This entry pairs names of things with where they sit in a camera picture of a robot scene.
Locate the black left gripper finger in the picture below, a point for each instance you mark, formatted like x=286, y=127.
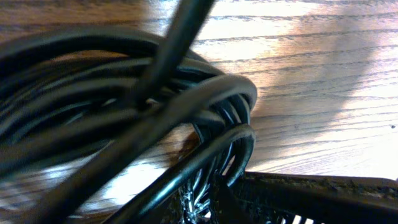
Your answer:
x=279, y=198

